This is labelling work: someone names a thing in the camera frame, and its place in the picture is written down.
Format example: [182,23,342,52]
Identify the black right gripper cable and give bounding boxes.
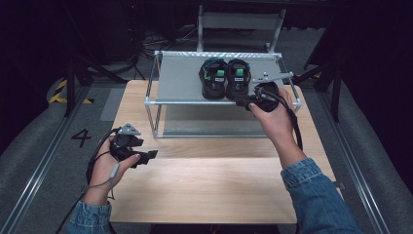
[258,87,304,152]

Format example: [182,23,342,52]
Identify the bundle of floor cables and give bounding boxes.
[128,22,200,73]

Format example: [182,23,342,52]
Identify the black tripod stand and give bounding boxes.
[291,58,343,125]
[62,53,129,119]

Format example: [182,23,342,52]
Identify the thin grey cable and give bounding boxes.
[85,161,122,201]

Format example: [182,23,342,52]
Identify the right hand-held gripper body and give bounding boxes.
[248,70,295,114]

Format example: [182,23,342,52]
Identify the person's right hand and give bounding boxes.
[247,87,297,148]

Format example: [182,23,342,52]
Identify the grey two-tier shoe rack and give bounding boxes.
[143,50,304,139]

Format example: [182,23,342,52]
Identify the black sandal blue straps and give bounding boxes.
[225,58,253,101]
[198,57,229,100]

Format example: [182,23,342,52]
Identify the grey metal frame stand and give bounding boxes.
[196,4,288,55]

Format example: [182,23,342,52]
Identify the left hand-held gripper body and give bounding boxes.
[109,123,145,163]

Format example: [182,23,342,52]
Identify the metal floor rail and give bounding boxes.
[0,85,93,234]
[315,91,392,234]

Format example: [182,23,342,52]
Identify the person's left hand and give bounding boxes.
[85,136,142,200]

